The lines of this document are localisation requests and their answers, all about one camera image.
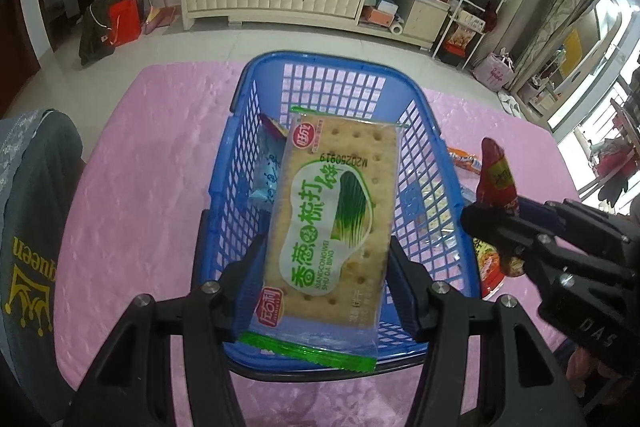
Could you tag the light blue snack packet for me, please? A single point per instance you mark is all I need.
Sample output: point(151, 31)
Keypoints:
point(262, 177)

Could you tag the red garment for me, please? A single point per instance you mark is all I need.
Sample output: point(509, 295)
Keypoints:
point(612, 162)

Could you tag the orange printed box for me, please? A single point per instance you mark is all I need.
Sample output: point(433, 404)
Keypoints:
point(460, 39)

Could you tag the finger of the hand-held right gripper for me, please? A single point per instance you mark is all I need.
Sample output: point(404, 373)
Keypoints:
point(542, 212)
point(500, 232)

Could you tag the arched standing mirror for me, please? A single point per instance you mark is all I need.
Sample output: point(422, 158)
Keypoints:
point(590, 42)

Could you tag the orange snack packet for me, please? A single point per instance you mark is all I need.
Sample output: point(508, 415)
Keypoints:
point(462, 159)

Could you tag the white paper roll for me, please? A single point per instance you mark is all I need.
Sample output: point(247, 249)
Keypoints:
point(397, 29)

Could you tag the grey printed garment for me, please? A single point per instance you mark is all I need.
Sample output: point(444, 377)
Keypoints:
point(35, 207)

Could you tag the white metal shelf rack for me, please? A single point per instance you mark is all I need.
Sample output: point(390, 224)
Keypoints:
point(440, 34)

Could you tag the blue plastic basket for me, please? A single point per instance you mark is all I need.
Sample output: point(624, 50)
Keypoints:
point(325, 58)

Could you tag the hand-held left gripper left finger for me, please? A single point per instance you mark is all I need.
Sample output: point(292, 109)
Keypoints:
point(250, 292)

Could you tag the wooden drying rack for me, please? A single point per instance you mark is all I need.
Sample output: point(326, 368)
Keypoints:
point(620, 112)

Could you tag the red snack packet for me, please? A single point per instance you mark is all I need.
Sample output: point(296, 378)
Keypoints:
point(492, 172)

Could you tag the green cracker packet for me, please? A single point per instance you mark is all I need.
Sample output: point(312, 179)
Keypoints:
point(330, 217)

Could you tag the pink quilted table cover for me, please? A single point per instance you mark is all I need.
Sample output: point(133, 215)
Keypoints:
point(150, 157)

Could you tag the black bag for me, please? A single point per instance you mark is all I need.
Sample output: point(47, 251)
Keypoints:
point(95, 37)

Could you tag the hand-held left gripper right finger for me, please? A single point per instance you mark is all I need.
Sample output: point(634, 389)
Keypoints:
point(405, 292)

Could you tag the red paper bag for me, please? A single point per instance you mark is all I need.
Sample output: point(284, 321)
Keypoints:
point(124, 19)

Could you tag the yellow hanging cloth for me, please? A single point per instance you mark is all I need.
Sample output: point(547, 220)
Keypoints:
point(575, 47)

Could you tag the pink tote bag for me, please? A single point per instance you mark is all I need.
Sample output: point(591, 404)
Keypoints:
point(494, 74)

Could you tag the white slipper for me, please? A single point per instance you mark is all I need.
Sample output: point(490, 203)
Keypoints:
point(512, 107)
point(505, 98)

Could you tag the purple snack packet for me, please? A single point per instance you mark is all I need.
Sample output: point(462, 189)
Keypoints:
point(274, 126)

